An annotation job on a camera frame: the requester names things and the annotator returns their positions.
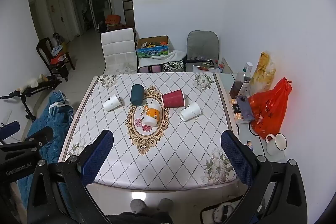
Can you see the orange box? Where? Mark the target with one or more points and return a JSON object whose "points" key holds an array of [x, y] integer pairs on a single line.
{"points": [[113, 19]]}

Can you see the red paper cup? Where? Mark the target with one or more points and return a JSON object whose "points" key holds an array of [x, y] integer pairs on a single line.
{"points": [[173, 98]]}

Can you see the blue quilted blanket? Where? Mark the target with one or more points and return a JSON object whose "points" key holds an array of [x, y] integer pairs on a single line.
{"points": [[42, 119]]}

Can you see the white padded chair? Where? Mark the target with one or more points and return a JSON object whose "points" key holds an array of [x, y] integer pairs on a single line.
{"points": [[118, 48]]}

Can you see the red plastic bag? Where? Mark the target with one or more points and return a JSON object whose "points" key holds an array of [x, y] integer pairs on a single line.
{"points": [[270, 108]]}

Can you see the stuffed toy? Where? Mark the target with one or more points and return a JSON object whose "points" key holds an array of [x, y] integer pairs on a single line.
{"points": [[32, 81]]}

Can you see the grey smartphone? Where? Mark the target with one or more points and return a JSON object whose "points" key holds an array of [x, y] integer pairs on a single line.
{"points": [[245, 108]]}

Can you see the teal cup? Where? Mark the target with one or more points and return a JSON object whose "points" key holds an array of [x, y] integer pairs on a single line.
{"points": [[137, 95]]}

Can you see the white paper cup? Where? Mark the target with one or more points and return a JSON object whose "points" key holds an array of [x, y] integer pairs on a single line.
{"points": [[190, 111], [113, 103]]}

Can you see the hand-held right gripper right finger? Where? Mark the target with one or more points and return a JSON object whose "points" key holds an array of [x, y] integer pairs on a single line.
{"points": [[236, 158]]}

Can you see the black folding stand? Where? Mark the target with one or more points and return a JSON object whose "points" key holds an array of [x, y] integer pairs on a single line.
{"points": [[39, 86]]}

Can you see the person's dark clothing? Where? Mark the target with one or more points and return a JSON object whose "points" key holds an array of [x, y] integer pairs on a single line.
{"points": [[139, 218]]}

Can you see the yellow plastic bag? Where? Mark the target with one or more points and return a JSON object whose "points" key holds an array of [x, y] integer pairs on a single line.
{"points": [[262, 74]]}

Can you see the white round device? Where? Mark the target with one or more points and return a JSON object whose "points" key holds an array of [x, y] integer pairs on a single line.
{"points": [[220, 213]]}

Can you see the small dark lighter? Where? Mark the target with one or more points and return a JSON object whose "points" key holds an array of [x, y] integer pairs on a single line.
{"points": [[250, 146]]}

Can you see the beige door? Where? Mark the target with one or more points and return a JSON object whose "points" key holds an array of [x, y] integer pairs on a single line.
{"points": [[57, 16]]}

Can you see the sliding glass door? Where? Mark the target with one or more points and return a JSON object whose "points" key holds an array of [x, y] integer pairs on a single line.
{"points": [[92, 1]]}

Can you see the orange and white cup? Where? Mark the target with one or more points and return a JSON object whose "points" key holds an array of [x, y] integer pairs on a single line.
{"points": [[151, 116]]}

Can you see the grey cushioned chair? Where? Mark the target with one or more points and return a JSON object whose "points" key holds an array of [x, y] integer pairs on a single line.
{"points": [[202, 44]]}

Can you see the white cloth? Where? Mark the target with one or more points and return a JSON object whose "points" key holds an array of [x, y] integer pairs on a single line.
{"points": [[173, 56]]}

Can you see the patterned black and white bag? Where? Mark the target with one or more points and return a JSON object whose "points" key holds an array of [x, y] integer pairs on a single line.
{"points": [[173, 66]]}

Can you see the clear bottle with dark liquid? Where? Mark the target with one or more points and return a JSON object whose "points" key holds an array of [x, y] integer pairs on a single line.
{"points": [[237, 85]]}

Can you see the dark wooden chair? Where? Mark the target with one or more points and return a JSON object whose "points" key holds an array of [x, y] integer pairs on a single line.
{"points": [[43, 49]]}

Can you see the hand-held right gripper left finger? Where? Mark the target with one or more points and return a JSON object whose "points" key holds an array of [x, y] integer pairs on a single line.
{"points": [[97, 158]]}

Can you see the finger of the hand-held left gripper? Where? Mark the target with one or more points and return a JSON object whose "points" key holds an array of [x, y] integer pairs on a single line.
{"points": [[9, 129], [39, 136]]}

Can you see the cardboard box with blue print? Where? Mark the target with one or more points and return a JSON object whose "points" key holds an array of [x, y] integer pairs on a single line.
{"points": [[153, 50]]}

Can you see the grey slipper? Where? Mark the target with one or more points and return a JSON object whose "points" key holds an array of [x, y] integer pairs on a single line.
{"points": [[138, 206], [165, 205]]}

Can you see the white enamel mug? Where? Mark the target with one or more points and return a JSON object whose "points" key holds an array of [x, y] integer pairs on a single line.
{"points": [[277, 145]]}

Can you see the white floral diamond tablecloth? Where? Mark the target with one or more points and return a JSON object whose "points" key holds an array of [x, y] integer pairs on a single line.
{"points": [[183, 148]]}

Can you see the white glass side table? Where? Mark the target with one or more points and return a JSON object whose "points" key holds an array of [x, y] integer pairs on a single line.
{"points": [[245, 132]]}

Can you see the pile of clothes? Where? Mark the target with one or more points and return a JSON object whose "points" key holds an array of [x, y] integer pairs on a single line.
{"points": [[57, 52]]}

